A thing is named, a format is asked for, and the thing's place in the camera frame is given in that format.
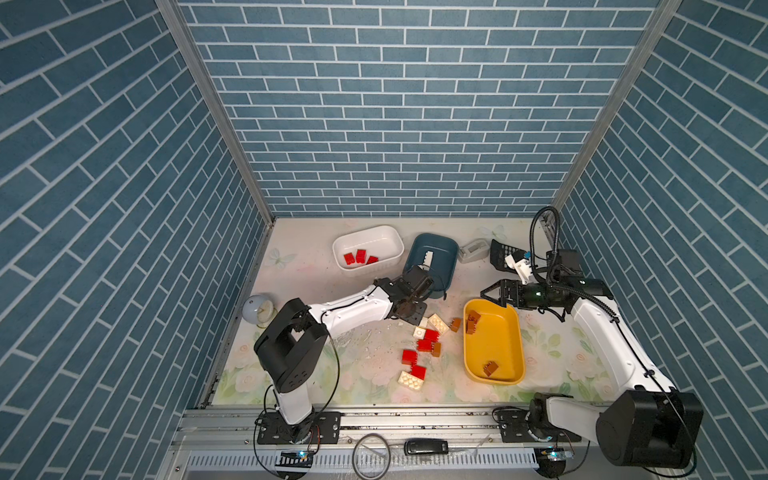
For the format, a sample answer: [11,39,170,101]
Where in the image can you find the long white lego brick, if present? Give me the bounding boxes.
[421,251,433,269]

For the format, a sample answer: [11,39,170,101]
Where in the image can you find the brown lego brick low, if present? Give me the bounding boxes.
[482,361,499,377]

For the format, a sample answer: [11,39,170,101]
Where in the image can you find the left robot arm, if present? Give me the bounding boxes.
[253,267,434,442]

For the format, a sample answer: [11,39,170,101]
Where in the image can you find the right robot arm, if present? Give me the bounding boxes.
[480,242,704,479]

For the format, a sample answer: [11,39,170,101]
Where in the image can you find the black calculator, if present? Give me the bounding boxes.
[489,240,530,273]

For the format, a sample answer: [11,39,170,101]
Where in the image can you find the yellow plastic bin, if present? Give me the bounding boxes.
[463,298,526,386]

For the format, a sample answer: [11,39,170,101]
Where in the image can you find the cream long lego brick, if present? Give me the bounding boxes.
[427,314,450,334]

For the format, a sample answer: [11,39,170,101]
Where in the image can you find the grey small box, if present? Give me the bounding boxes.
[458,238,491,264]

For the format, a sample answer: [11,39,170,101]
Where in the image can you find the red lego cluster brick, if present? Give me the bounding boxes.
[414,329,439,352]

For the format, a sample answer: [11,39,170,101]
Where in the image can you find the teal plastic bin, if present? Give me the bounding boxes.
[403,233,459,299]

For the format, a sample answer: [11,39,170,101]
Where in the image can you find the white plastic bin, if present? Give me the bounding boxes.
[332,225,405,276]

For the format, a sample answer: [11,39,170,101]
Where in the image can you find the red lego brick bottom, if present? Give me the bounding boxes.
[410,364,426,380]

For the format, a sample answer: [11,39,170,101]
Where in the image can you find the cream lego brick bottom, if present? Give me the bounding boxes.
[398,371,424,391]

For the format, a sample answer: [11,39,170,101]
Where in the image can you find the white dome timer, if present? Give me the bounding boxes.
[241,294,276,329]

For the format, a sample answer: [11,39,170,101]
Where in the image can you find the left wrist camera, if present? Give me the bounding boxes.
[403,266,433,297]

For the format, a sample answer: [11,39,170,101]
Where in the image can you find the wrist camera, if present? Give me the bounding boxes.
[504,254,534,285]
[403,266,433,297]

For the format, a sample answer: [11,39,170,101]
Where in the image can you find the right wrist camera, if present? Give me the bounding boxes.
[504,254,534,285]

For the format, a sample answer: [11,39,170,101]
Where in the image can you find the grey cable loop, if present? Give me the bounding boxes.
[351,433,392,480]

